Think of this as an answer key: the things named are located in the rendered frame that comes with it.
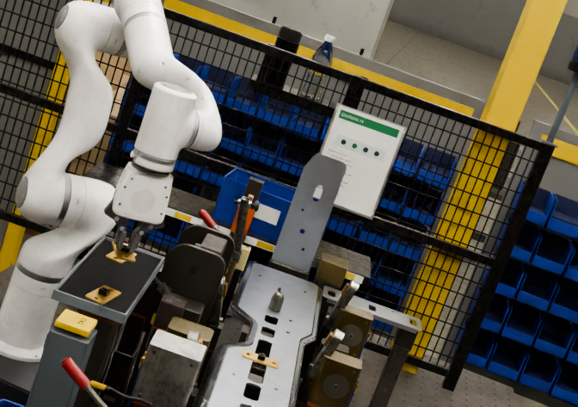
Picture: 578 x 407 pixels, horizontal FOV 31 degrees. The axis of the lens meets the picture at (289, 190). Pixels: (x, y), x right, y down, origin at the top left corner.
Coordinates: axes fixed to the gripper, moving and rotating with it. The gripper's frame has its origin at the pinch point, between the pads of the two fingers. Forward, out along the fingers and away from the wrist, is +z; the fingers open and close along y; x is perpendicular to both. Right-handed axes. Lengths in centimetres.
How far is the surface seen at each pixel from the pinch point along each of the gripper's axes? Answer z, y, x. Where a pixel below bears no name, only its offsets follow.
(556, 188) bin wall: -2, 209, 179
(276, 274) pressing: 24, 59, 67
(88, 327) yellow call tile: 7.1, -8.1, -27.3
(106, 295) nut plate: 6.7, -3.6, -13.3
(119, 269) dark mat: 7.3, 0.9, 2.5
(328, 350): 18, 53, 8
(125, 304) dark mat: 7.2, 0.0, -14.1
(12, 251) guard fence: 102, 10, 240
